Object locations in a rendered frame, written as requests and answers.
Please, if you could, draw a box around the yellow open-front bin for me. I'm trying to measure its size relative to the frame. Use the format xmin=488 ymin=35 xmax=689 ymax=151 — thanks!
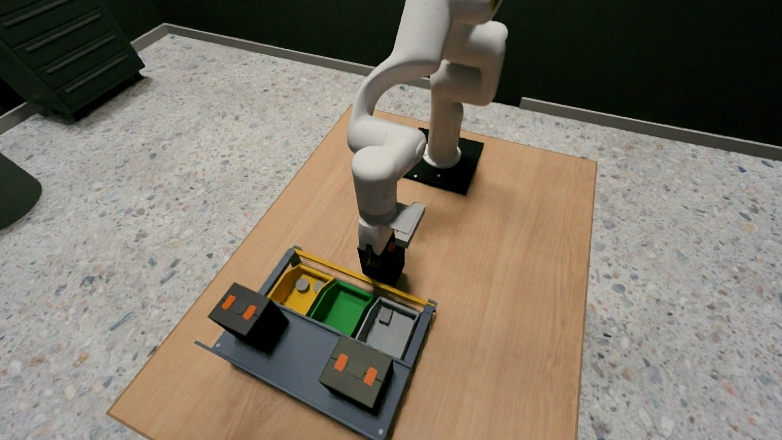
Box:
xmin=268 ymin=263 xmax=336 ymax=317

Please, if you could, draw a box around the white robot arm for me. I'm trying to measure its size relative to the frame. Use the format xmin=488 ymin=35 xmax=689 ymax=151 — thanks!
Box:
xmin=347 ymin=0 xmax=508 ymax=249

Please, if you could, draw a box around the grey open bin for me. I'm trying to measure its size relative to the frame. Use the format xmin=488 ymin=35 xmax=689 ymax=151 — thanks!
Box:
xmin=356 ymin=296 xmax=420 ymax=360

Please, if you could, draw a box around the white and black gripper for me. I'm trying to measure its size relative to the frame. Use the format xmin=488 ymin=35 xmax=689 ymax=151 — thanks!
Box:
xmin=358 ymin=216 xmax=395 ymax=268

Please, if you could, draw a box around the green open bin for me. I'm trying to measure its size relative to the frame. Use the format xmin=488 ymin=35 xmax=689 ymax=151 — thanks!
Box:
xmin=310 ymin=280 xmax=376 ymax=338

